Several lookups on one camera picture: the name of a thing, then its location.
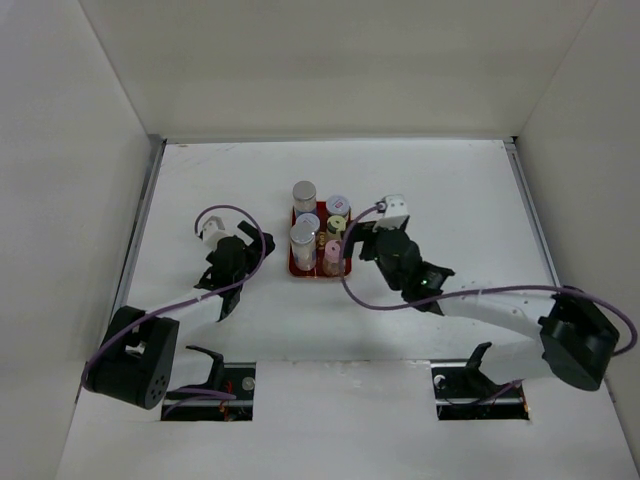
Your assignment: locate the yellow-lid spice bottle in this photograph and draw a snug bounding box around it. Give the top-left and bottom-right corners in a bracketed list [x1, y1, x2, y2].
[326, 215, 347, 242]

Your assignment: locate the pink-lid spice bottle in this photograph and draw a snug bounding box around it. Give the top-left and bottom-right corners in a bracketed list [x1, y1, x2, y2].
[322, 240, 341, 277]

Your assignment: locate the silver-lid shaker jar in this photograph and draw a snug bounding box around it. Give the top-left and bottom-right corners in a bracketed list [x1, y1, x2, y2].
[289, 222, 316, 272]

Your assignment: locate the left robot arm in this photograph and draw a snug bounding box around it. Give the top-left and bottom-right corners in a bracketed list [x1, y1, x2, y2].
[81, 217, 275, 410]

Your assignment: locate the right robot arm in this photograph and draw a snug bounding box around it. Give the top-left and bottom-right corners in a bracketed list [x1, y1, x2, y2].
[351, 222, 620, 396]

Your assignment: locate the red rectangular tray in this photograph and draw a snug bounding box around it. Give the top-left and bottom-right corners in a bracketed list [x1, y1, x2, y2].
[288, 199, 352, 279]

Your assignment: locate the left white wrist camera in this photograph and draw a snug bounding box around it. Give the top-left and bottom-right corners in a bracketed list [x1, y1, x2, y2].
[198, 215, 229, 250]

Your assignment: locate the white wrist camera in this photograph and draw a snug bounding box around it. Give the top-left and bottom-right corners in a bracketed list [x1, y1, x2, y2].
[374, 194, 410, 231]
[198, 215, 229, 250]

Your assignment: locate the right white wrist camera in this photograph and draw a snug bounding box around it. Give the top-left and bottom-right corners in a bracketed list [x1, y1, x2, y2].
[374, 194, 410, 231]

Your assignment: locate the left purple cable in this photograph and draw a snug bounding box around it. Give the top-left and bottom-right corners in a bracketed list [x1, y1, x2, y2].
[80, 203, 266, 420]

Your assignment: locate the purple cable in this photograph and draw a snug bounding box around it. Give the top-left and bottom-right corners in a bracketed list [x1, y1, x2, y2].
[80, 203, 266, 420]
[338, 199, 639, 406]

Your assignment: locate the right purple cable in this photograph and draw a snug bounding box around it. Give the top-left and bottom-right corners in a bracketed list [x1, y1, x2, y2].
[338, 199, 639, 406]

